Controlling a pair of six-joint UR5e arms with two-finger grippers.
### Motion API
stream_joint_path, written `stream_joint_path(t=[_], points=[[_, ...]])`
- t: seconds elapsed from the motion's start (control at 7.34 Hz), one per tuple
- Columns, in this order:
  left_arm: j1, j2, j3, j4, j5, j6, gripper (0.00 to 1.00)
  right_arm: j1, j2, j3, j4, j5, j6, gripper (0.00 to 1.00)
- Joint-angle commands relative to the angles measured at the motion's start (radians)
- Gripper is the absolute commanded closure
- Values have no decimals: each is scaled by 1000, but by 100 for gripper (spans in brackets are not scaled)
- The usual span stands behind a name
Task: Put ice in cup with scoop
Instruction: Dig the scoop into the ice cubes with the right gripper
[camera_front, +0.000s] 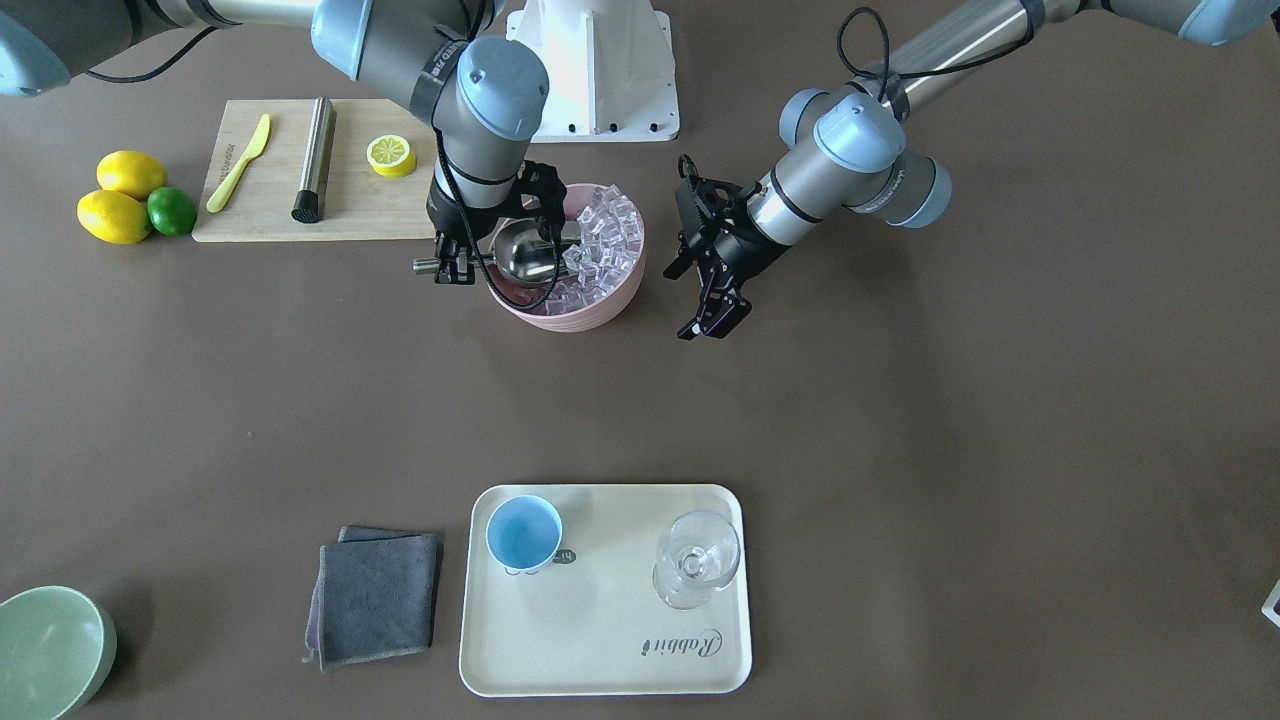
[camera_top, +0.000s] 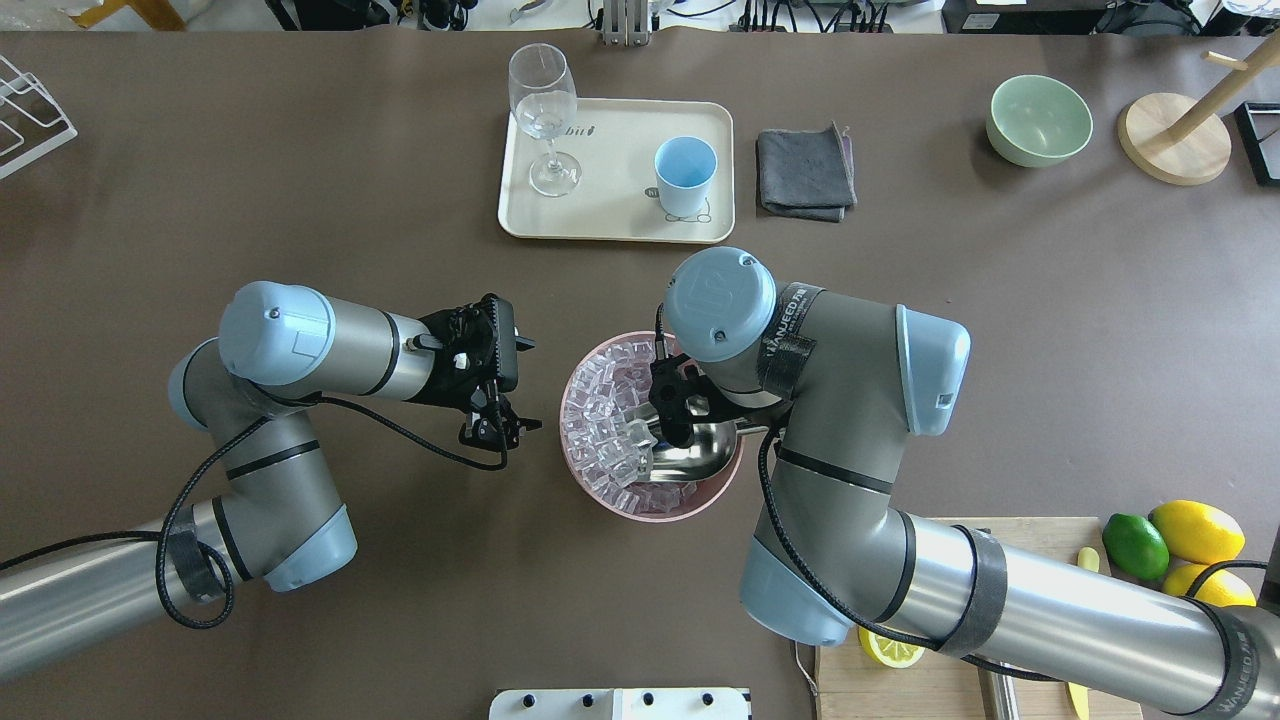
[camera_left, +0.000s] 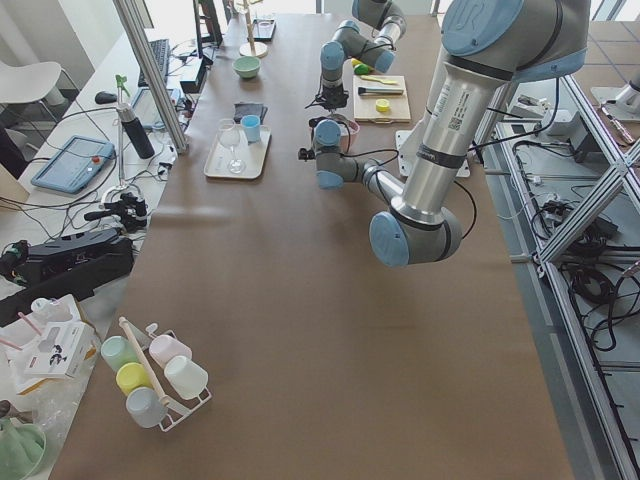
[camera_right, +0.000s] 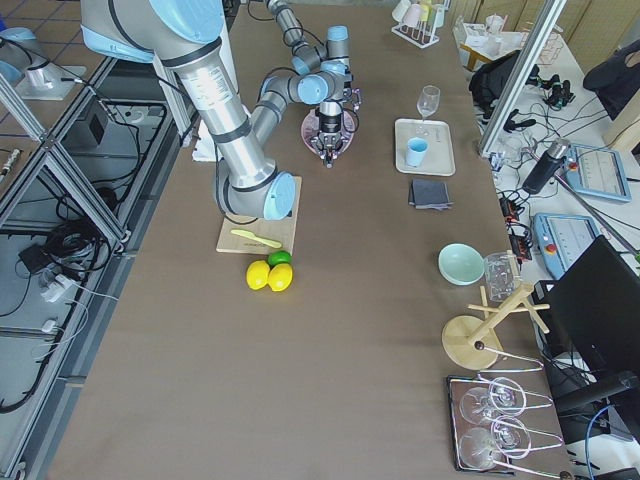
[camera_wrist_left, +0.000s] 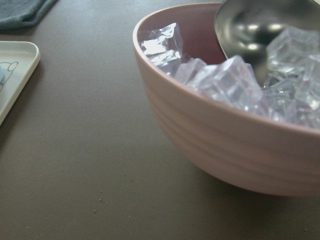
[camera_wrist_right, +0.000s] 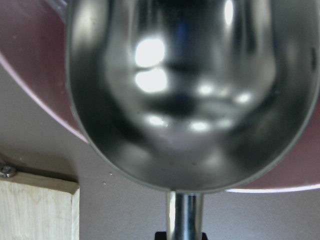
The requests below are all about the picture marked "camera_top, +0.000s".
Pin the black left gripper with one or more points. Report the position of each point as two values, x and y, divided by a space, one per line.
492 428

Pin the silver metal ice scoop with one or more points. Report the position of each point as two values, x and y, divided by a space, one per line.
713 446

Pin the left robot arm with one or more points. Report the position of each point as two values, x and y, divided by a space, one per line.
264 505

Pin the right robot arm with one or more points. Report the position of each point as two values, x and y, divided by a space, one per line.
844 384

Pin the pile of clear ice cubes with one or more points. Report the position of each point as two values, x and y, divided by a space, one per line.
603 431

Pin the light blue cup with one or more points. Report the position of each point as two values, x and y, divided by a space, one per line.
684 167

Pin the pink bowl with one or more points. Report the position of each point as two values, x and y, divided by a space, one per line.
610 435

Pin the cream serving tray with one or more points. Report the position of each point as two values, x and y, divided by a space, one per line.
615 141

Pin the clear wine glass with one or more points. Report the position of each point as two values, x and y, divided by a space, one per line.
544 103

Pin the grey folded cloth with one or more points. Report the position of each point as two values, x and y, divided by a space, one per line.
806 174

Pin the wooden cutting board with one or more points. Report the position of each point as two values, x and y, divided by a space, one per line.
849 684

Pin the half lemon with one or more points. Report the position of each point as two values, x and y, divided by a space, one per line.
888 653

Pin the yellow plastic knife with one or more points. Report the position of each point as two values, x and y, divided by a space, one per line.
1078 695

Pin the green ceramic bowl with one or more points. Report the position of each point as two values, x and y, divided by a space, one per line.
1037 121

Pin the green lime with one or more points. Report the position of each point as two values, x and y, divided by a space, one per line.
1135 546

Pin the whole yellow lemon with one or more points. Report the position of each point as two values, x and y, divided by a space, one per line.
1198 532

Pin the wooden mug tree stand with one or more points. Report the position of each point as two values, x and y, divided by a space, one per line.
1180 139

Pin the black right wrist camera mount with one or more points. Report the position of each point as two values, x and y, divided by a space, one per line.
675 379

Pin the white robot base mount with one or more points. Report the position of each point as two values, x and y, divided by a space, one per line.
698 702

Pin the white wire cup rack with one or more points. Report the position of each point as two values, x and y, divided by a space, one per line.
33 124

